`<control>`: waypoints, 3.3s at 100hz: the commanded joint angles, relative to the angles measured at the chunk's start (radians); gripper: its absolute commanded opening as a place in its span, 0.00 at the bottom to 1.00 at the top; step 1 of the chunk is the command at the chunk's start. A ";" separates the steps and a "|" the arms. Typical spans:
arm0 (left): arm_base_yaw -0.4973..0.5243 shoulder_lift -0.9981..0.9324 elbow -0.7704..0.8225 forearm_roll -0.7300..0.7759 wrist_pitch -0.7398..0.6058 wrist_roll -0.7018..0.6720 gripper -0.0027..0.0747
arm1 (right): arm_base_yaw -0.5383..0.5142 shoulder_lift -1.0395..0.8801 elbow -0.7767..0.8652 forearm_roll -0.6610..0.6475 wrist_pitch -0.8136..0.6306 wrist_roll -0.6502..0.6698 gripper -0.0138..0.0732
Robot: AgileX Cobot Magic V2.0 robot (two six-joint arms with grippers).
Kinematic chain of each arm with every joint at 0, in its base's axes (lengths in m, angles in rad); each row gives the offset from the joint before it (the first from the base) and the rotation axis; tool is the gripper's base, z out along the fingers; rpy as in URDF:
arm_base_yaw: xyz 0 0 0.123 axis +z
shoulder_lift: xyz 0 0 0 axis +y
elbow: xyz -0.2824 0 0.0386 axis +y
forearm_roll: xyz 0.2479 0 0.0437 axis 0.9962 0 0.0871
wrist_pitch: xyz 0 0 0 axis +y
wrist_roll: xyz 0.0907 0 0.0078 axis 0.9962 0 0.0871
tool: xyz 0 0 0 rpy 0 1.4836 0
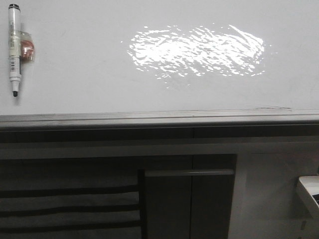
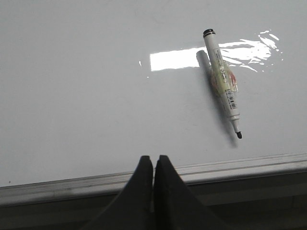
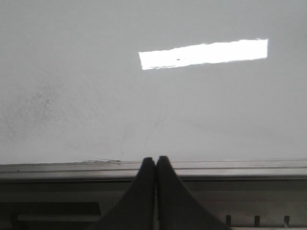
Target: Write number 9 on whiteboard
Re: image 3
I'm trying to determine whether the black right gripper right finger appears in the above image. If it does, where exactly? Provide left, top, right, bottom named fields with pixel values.
left=156, top=156, right=230, bottom=230

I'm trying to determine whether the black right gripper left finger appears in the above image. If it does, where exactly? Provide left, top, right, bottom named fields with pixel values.
left=88, top=158, right=155, bottom=230

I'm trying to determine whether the white whiteboard with metal frame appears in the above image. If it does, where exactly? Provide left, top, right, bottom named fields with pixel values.
left=0, top=0, right=307, bottom=181

